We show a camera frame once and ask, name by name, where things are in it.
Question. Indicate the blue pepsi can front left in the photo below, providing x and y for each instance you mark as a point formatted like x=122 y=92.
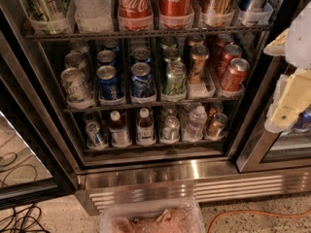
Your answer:
x=109 y=82

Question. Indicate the brown drink bottle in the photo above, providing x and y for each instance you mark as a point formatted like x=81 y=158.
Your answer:
x=119 y=130
x=145 y=128

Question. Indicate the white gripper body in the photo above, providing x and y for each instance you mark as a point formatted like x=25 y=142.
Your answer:
x=300 y=46

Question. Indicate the clear water bottle bottom shelf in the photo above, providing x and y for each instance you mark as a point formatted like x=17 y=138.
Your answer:
x=195 y=125

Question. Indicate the silver can bottom shelf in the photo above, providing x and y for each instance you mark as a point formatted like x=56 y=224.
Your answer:
x=170 y=128

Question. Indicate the steel fridge cabinet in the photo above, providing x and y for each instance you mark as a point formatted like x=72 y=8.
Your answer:
x=204 y=170

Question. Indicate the red can behind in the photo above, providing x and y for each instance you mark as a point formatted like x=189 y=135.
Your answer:
x=229 y=52

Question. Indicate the small blue can bottom shelf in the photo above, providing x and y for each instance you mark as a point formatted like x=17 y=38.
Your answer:
x=95 y=134

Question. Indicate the blue pepsi can front centre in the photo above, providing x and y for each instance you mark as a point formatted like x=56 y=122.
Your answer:
x=142 y=81

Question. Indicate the clear plastic bin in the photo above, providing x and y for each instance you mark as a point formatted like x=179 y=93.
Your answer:
x=175 y=215

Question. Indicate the copper can bottom shelf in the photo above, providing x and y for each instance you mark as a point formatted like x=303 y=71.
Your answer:
x=217 y=125

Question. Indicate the blue pepsi can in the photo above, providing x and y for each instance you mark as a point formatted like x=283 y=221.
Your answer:
x=142 y=81
x=109 y=82

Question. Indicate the clear water bottle top shelf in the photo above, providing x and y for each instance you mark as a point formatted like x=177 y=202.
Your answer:
x=93 y=16

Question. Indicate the white green can front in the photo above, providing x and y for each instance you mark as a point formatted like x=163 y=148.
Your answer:
x=75 y=85

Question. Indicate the brown drink bottle right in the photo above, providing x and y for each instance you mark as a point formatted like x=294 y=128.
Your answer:
x=145 y=128

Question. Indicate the green striped can top shelf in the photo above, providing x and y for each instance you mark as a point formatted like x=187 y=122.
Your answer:
x=50 y=13

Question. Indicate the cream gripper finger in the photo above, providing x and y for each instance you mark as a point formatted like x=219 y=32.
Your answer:
x=277 y=46
x=292 y=96

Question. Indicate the clear water bottle shelf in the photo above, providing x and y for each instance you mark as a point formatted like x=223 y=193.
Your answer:
x=195 y=125
x=93 y=16

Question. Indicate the open glass fridge door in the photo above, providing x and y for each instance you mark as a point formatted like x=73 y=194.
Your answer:
x=34 y=167

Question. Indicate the blue can behind right door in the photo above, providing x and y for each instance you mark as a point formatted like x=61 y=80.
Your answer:
x=303 y=123

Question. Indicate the brown drink bottle left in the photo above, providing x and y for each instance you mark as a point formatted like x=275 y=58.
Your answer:
x=119 y=130

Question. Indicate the gold brown can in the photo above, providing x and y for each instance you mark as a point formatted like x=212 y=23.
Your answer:
x=198 y=56

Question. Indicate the red can front right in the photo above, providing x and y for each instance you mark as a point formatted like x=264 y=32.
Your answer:
x=235 y=73

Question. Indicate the closed right fridge door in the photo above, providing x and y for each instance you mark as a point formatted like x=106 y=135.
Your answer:
x=259 y=149

